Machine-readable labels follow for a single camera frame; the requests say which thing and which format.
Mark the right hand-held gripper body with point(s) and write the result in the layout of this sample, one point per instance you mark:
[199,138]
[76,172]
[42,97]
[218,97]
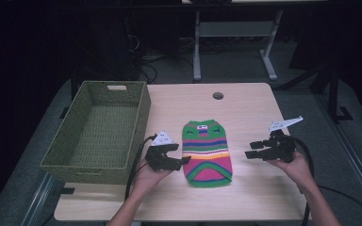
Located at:
[281,147]

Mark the metal floor rail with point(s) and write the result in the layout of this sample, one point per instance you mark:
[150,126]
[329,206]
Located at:
[39,197]
[352,157]

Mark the striped knitted pet sweater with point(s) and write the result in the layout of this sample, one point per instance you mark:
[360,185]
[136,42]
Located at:
[205,150]

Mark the black metal stand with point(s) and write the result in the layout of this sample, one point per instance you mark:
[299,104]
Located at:
[333,91]

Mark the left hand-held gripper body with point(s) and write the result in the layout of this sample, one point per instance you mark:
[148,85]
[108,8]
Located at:
[157,157]

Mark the green woven basket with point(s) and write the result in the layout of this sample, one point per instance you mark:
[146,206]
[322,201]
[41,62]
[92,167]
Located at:
[100,132]

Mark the person's right hand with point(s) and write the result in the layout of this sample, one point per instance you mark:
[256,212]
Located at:
[298,169]

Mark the white metal desk frame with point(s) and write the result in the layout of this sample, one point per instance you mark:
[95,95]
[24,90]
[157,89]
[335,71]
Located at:
[232,29]

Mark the person's left hand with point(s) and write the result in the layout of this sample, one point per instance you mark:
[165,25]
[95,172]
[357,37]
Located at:
[146,177]

